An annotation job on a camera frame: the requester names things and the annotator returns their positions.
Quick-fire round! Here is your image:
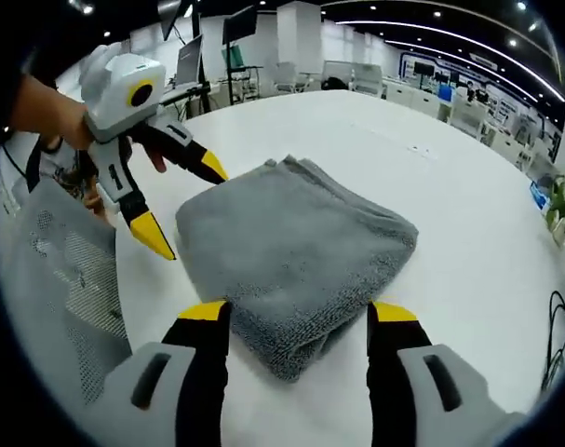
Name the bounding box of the blue packet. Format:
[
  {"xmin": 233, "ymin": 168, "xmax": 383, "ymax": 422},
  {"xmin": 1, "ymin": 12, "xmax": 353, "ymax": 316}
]
[{"xmin": 529, "ymin": 181, "xmax": 551, "ymax": 211}]

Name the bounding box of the grey mesh chair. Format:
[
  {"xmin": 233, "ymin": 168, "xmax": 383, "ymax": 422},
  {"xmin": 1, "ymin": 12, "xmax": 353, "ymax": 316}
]
[{"xmin": 19, "ymin": 179, "xmax": 135, "ymax": 407}]

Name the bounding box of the person's left hand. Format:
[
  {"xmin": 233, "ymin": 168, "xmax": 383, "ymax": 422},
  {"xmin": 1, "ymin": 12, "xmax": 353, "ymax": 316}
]
[{"xmin": 61, "ymin": 106, "xmax": 168, "ymax": 176}]

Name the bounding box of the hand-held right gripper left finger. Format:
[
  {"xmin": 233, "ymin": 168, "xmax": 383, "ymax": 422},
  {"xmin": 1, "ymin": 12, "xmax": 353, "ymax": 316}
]
[{"xmin": 102, "ymin": 300, "xmax": 233, "ymax": 447}]

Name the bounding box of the white table socket panel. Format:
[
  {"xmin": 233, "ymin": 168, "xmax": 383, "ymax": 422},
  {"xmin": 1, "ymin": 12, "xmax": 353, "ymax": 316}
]
[{"xmin": 409, "ymin": 143, "xmax": 439, "ymax": 160}]

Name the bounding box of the grey towel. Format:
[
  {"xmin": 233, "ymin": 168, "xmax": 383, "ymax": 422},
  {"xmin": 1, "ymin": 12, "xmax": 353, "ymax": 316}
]
[{"xmin": 175, "ymin": 154, "xmax": 421, "ymax": 385}]

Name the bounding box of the black stand pole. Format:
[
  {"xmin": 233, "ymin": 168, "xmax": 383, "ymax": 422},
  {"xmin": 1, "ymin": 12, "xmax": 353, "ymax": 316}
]
[{"xmin": 190, "ymin": 8, "xmax": 205, "ymax": 90}]

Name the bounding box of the open laptop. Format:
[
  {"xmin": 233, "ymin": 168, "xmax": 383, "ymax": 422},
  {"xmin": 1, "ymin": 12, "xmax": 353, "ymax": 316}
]
[{"xmin": 175, "ymin": 35, "xmax": 205, "ymax": 88}]

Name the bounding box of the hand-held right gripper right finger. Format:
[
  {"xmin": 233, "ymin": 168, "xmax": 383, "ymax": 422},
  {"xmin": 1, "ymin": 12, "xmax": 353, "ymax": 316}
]
[{"xmin": 366, "ymin": 300, "xmax": 520, "ymax": 447}]

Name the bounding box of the small black monitor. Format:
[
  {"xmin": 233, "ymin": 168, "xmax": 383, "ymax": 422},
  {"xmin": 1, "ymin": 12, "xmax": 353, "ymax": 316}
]
[{"xmin": 222, "ymin": 6, "xmax": 258, "ymax": 46}]

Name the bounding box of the green board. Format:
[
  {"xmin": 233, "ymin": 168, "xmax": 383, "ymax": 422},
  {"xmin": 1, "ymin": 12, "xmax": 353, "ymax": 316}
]
[{"xmin": 221, "ymin": 43, "xmax": 244, "ymax": 72}]

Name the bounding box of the white office chair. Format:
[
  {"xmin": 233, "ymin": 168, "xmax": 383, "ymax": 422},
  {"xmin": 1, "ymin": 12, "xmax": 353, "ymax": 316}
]
[
  {"xmin": 351, "ymin": 64, "xmax": 385, "ymax": 97},
  {"xmin": 274, "ymin": 61, "xmax": 303, "ymax": 95}
]

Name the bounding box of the large black monitor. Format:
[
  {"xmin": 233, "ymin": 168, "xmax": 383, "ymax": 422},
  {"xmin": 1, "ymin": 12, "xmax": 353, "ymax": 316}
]
[{"xmin": 159, "ymin": 0, "xmax": 183, "ymax": 41}]

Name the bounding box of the white table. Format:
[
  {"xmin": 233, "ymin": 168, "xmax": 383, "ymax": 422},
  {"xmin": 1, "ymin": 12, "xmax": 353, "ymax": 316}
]
[{"xmin": 109, "ymin": 89, "xmax": 565, "ymax": 447}]

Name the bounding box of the black cable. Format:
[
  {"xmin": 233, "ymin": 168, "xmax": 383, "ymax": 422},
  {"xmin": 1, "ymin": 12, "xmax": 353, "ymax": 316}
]
[{"xmin": 542, "ymin": 290, "xmax": 565, "ymax": 393}]

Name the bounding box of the black tripod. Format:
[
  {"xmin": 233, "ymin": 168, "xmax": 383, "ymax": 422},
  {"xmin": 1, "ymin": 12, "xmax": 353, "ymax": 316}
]
[{"xmin": 162, "ymin": 83, "xmax": 214, "ymax": 118}]

